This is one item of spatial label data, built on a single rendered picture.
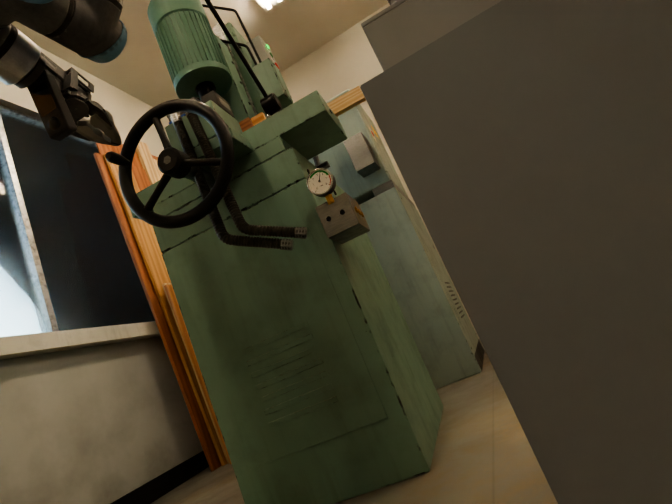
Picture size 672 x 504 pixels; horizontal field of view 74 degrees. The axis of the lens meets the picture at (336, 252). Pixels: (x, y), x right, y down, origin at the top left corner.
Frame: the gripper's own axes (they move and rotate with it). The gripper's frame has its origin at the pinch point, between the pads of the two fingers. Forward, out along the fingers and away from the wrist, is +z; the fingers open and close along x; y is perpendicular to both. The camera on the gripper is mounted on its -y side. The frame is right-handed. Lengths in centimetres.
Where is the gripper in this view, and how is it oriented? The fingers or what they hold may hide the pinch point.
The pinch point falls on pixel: (115, 143)
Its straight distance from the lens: 108.6
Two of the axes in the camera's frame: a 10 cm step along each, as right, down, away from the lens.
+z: 4.0, 4.0, 8.3
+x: -8.8, 4.2, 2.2
